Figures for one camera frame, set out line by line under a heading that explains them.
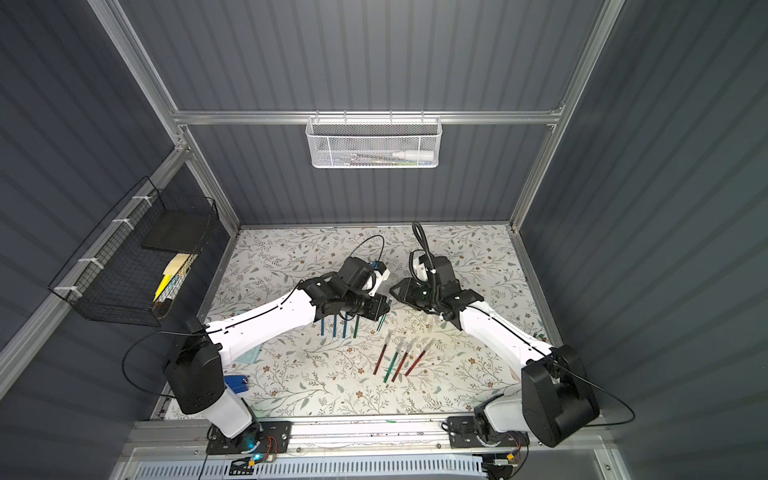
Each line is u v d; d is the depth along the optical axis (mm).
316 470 769
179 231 813
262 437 722
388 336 911
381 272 752
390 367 847
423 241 641
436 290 644
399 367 847
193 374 438
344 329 934
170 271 728
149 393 842
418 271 765
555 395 417
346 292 631
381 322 708
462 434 726
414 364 852
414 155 911
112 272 679
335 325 935
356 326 934
